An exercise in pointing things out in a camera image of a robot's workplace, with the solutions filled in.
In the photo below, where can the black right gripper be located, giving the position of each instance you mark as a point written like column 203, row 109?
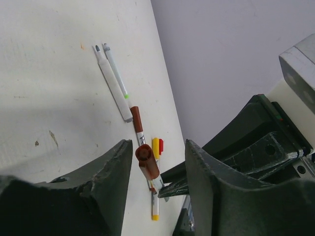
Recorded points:
column 263, row 142

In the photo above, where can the white lime-tipped marker body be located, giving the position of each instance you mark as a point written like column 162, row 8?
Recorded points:
column 110, row 58

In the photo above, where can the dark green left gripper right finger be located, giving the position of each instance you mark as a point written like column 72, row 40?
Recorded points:
column 226, row 202

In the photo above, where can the grey cap whiteboard marker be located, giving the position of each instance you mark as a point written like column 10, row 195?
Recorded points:
column 113, row 85

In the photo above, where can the brown cap marker pen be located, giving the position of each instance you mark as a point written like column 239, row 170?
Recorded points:
column 145, row 157

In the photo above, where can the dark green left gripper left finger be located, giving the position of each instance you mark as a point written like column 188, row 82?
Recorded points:
column 89, row 201

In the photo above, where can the yellow cap marker right group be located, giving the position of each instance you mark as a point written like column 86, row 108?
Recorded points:
column 156, row 183

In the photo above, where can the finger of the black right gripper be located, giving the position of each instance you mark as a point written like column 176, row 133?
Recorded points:
column 177, row 181

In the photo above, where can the red cap marker right group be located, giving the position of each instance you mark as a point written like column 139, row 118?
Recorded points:
column 161, row 146

